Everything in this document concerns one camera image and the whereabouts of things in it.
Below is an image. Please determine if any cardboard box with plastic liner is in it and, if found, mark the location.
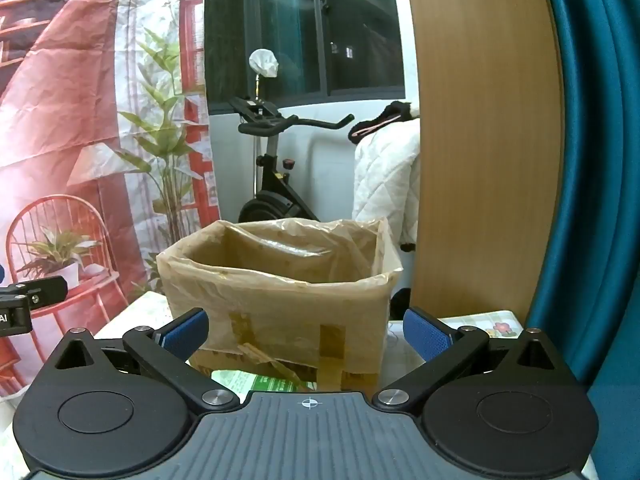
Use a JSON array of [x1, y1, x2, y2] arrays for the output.
[[156, 217, 404, 393]]

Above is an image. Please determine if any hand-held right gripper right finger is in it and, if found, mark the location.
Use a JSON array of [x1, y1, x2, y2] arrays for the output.
[[372, 307, 563, 413]]

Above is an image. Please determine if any red printed backdrop cloth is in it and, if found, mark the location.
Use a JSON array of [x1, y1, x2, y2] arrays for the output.
[[0, 0, 224, 401]]

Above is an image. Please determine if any wooden board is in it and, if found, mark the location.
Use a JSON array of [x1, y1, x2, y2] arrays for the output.
[[402, 0, 567, 322]]

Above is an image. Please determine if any dark glass window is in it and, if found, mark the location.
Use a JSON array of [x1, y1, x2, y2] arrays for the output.
[[202, 0, 407, 111]]

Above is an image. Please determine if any green snack packet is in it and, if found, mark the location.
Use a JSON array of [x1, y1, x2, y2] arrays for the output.
[[210, 369, 318, 403]]

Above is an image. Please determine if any teal curtain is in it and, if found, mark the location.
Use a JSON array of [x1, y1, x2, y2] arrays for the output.
[[524, 0, 640, 480]]

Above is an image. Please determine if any white quilted blanket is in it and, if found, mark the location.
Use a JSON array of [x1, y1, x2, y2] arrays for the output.
[[352, 117, 422, 252]]

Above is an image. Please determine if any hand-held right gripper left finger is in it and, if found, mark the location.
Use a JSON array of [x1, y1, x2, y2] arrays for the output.
[[50, 308, 241, 413]]

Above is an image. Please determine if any white plastic bag cover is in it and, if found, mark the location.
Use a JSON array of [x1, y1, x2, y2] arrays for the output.
[[248, 48, 280, 80]]

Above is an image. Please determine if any black exercise bike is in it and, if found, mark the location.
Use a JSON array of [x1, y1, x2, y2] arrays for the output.
[[227, 95, 356, 223]]

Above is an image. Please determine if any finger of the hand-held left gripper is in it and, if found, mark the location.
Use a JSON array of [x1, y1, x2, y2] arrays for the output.
[[0, 275, 69, 311]]

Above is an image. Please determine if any black garment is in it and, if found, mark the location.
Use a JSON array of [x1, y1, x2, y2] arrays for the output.
[[347, 101, 421, 144]]

